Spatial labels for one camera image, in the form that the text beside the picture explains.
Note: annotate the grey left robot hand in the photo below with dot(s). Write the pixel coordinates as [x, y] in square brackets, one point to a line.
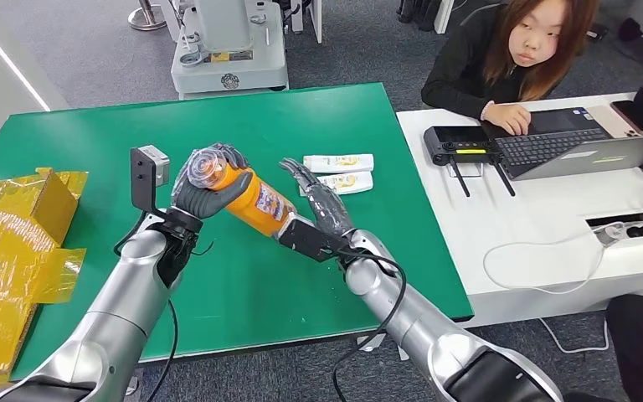
[199, 202]

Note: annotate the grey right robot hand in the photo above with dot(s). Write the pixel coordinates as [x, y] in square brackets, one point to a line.
[327, 211]

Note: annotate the orange bottle with clear cap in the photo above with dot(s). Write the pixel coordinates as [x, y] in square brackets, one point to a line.
[255, 205]

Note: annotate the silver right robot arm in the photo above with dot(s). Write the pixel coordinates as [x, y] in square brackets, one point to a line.
[410, 316]

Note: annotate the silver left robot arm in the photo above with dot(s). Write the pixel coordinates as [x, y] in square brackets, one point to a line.
[127, 288]

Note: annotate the white shampoo bottle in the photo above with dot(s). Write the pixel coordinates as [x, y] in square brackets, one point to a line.
[338, 163]
[355, 183]

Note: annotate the black controller with antennas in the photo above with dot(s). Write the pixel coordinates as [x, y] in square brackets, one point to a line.
[460, 143]

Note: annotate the white machine base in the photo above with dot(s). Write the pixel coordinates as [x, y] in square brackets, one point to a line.
[227, 50]

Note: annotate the metal stanchion base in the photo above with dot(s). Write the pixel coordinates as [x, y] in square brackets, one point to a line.
[147, 19]

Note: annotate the white desk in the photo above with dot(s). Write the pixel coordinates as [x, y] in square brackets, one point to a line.
[521, 233]

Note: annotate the person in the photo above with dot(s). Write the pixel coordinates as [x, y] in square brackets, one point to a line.
[466, 72]

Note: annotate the yellow taped cardboard box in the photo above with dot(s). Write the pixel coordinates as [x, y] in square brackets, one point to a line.
[5, 249]

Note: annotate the silver laptop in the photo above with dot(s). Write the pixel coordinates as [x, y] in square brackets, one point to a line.
[565, 152]

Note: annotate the white power adapter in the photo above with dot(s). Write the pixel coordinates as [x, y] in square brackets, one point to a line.
[610, 234]

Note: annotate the pink phone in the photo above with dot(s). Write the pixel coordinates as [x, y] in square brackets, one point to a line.
[610, 122]

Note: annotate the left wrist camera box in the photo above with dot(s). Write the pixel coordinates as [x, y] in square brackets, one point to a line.
[145, 172]

